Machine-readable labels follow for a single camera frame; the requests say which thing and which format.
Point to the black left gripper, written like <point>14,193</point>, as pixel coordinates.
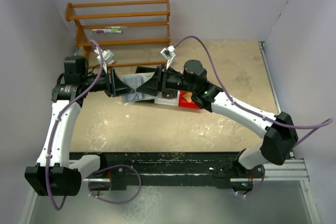
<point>112,82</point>

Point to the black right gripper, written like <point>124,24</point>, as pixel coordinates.
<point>159,81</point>

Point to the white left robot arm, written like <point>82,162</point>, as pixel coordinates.
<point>53,173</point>

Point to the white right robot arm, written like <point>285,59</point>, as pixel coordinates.
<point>276,131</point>

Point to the gold VIP cards stack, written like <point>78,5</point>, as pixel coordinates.
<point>188,96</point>

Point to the white plastic bin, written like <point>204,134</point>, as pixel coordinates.
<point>172,98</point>

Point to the black plastic bin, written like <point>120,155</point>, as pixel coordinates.
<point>142,71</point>

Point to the red plastic bin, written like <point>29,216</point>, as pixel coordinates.
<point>185,100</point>

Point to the pink marker pen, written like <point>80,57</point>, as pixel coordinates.
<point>106,31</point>

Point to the wooden shelf rack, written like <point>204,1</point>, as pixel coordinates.
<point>81,39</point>

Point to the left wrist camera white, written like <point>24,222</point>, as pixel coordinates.
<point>108,56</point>

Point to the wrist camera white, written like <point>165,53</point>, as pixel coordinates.
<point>169,54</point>
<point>108,56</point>

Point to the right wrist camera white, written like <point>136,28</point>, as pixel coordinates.
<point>169,54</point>

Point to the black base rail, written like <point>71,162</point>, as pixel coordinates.
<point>196,169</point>

